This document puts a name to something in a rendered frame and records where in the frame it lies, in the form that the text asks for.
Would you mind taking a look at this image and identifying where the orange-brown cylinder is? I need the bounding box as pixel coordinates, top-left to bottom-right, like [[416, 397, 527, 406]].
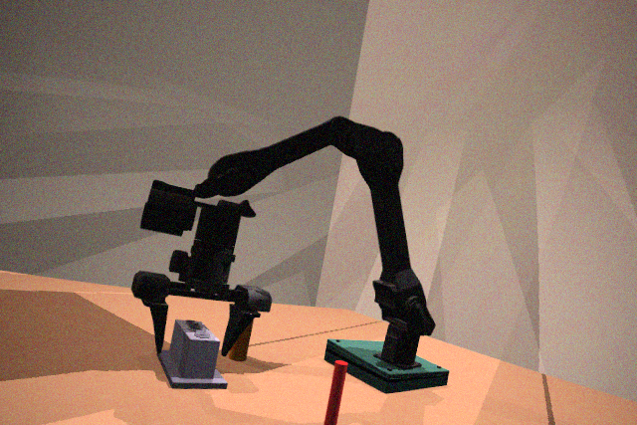
[[229, 321, 254, 361]]

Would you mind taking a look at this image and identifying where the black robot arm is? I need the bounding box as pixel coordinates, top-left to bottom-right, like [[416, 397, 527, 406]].
[[140, 115, 436, 370]]

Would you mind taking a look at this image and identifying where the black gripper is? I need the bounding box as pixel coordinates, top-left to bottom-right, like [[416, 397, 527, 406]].
[[130, 239, 272, 356]]

